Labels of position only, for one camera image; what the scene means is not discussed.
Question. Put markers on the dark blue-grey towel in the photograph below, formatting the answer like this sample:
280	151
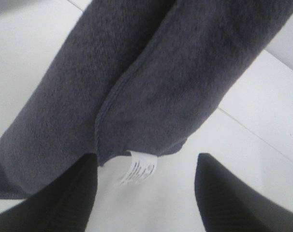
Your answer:
133	75

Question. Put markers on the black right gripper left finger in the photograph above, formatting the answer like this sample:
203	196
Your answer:
64	205

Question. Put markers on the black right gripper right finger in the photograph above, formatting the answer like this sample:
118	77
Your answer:
227	204

